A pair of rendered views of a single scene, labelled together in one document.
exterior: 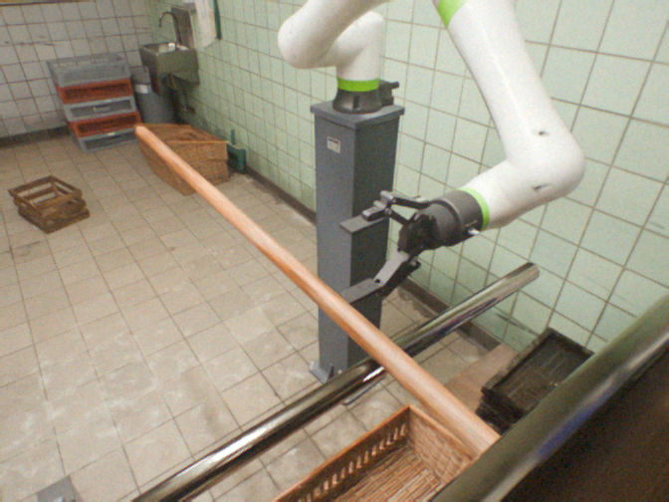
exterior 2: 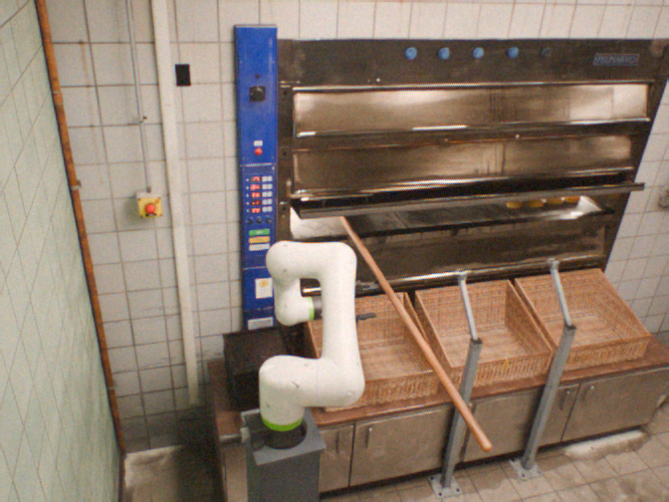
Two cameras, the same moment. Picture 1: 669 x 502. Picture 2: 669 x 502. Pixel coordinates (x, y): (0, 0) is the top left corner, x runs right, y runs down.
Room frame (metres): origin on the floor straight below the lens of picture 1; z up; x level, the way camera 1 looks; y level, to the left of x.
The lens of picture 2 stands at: (2.45, 0.43, 2.54)
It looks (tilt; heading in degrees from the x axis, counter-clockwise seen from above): 30 degrees down; 199
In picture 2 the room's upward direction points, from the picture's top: 3 degrees clockwise
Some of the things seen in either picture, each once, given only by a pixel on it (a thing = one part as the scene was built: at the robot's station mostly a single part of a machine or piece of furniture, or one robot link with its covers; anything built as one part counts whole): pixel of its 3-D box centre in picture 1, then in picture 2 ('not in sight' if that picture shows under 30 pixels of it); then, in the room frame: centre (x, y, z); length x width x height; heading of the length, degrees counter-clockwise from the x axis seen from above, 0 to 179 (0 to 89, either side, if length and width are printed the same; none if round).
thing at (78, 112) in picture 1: (97, 103); not in sight; (4.19, 2.19, 0.38); 0.60 x 0.40 x 0.16; 124
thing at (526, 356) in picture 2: not in sight; (479, 332); (-0.08, 0.38, 0.72); 0.56 x 0.49 x 0.28; 127
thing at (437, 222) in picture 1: (421, 232); not in sight; (0.63, -0.16, 1.19); 0.09 x 0.07 x 0.08; 126
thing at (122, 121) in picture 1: (104, 118); not in sight; (4.20, 2.19, 0.23); 0.60 x 0.40 x 0.16; 126
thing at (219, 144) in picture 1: (181, 141); not in sight; (3.33, 1.18, 0.32); 0.56 x 0.49 x 0.28; 44
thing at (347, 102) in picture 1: (370, 93); (264, 426); (1.35, -0.12, 1.23); 0.26 x 0.15 x 0.06; 130
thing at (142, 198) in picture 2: not in sight; (149, 203); (0.64, -0.98, 1.46); 0.10 x 0.07 x 0.10; 126
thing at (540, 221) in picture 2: not in sight; (461, 229); (-0.30, 0.18, 1.16); 1.80 x 0.06 x 0.04; 126
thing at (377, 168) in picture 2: not in sight; (476, 160); (-0.28, 0.20, 1.54); 1.79 x 0.11 x 0.19; 126
